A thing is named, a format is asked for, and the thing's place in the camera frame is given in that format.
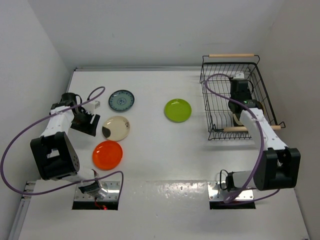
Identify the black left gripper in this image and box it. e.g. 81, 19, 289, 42
71, 107, 100, 136

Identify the cream plate with green patch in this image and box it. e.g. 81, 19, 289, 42
102, 116, 131, 142

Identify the orange plate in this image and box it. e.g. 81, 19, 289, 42
92, 140, 123, 171

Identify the blue floral porcelain plate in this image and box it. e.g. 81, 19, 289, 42
108, 89, 135, 112

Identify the lime green plate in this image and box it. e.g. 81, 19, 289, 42
164, 98, 192, 123

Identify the cream plate with calligraphy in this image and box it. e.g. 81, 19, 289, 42
233, 113, 243, 127

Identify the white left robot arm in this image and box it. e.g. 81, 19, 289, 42
30, 93, 108, 200

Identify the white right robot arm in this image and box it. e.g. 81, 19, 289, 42
225, 72, 301, 203

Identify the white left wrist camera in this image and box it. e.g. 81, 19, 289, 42
84, 100, 100, 112

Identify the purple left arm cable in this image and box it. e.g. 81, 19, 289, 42
0, 86, 124, 196

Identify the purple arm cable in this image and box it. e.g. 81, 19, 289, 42
0, 86, 124, 196
203, 73, 281, 205

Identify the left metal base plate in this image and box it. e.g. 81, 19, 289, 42
74, 181, 121, 202

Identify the metal base plate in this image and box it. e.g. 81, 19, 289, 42
207, 180, 256, 201
74, 181, 121, 202

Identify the black wire dish rack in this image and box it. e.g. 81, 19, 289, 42
199, 53, 286, 140

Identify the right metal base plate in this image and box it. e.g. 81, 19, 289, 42
207, 180, 256, 201

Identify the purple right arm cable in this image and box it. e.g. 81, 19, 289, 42
203, 73, 281, 205

